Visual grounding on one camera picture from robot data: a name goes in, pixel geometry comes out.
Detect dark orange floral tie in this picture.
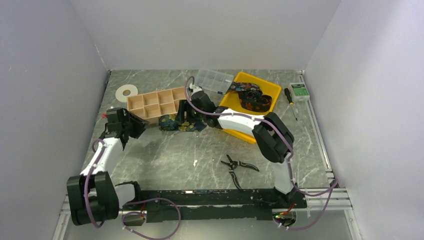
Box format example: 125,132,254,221
226,81,273,113

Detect blue yellow floral tie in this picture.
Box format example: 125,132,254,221
158,114,207,132

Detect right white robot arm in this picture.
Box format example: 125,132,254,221
184,88,297,208

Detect black pliers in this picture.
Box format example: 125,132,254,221
220,154,261,191

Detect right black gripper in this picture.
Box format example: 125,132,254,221
174,99,206,124

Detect black yellow screwdriver right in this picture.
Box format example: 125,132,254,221
284,87,298,121

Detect yellow plastic tray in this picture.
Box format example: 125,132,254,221
218,71,282,145

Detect clear plastic organizer box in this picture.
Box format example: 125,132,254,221
194,68,235,95

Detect wooden compartment box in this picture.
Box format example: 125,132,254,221
127,87,186,122

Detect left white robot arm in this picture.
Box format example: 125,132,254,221
66,107,149,228

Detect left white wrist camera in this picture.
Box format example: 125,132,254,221
101,107,117,121

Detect white tape ring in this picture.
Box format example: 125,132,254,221
115,84,139,103

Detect white green electronic box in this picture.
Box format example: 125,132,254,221
288,82,310,103

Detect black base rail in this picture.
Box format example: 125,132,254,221
136,188,307,223

